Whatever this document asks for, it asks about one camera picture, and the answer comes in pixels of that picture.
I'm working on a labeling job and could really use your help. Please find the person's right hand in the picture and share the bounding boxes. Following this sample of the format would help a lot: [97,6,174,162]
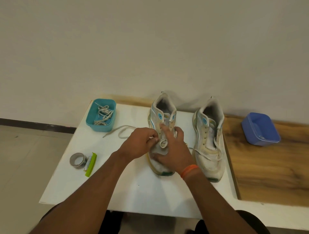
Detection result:
[152,124,197,174]

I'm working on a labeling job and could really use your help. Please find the person's left hand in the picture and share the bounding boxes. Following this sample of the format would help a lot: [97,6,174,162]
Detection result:
[118,127,160,162]

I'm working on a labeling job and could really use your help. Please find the worn white sneaker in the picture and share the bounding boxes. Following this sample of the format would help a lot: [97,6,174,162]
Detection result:
[147,92,178,176]
[192,97,226,183]

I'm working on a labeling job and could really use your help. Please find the person's right forearm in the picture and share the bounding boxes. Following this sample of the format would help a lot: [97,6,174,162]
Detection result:
[184,168,256,234]

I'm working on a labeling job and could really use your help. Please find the person's left forearm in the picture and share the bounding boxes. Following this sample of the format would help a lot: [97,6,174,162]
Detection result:
[29,152,136,234]

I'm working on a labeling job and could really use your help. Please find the orange thread wristband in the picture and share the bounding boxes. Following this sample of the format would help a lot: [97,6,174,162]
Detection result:
[180,164,200,179]

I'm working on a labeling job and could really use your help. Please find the green utility cutter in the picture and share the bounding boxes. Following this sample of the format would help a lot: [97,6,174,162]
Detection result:
[84,152,98,178]

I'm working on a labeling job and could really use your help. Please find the teal plastic container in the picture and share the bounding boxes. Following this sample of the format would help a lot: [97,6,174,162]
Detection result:
[86,98,117,132]

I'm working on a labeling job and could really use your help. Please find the grey tape roll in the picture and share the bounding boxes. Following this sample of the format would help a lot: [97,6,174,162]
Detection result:
[69,153,88,169]

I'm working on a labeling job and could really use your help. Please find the black trousers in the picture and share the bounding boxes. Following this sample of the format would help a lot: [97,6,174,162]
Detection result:
[40,203,271,234]

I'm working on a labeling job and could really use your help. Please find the blue plastic container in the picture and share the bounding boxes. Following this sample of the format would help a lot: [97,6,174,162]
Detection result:
[241,112,281,147]

